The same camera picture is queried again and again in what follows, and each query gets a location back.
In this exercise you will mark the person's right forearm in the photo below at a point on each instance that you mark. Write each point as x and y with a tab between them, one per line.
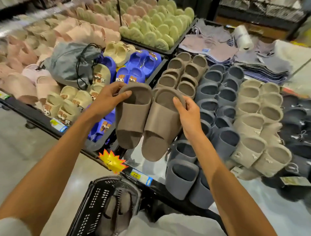
230	194

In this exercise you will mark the black side display bin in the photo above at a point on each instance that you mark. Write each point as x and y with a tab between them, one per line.
36	114

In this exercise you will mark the display of taupe slides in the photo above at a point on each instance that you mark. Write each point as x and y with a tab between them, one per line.
187	70

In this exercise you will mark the white fluffy rug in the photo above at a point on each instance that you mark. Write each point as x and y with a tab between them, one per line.
296	56

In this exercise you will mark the column of black slippers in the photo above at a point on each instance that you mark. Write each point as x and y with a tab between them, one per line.
296	116

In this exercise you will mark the column of grey slippers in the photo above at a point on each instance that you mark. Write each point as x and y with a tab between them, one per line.
209	92

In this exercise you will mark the column of beige slippers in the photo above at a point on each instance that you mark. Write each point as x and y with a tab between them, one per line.
250	126

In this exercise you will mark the yellow starburst price sticker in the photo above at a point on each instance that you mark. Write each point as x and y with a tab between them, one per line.
113	161

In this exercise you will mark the rows of beige cartoon slippers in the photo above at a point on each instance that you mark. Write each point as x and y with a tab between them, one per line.
68	102

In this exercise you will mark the person's left forearm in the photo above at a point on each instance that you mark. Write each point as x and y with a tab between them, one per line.
48	175

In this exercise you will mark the person's right hand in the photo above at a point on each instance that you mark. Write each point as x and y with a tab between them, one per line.
192	121

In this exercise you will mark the clear plastic film roll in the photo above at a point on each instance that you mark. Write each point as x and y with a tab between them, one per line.
243	37

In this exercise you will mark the person's left hand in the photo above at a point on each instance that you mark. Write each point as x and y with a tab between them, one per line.
107	102

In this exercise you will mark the person's light grey shirt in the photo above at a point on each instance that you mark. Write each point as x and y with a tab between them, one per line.
182	226

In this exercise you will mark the display of blue cartoon slides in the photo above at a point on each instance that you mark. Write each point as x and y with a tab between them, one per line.
136	63

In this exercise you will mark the stack of navy folded textiles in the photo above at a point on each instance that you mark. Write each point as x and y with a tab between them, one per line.
218	48

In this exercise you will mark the black basket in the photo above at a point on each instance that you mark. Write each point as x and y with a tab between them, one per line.
94	206

